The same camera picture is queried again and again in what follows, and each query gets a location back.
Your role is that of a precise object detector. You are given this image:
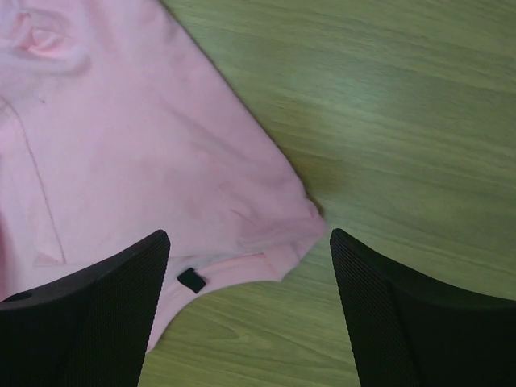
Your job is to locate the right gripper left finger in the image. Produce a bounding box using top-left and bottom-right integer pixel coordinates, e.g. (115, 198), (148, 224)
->
(1, 231), (170, 387)

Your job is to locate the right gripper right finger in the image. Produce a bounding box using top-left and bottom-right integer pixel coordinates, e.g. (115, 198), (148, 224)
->
(330, 229), (515, 386)

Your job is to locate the pink t shirt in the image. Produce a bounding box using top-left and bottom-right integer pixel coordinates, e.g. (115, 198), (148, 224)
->
(1, 1), (326, 347)

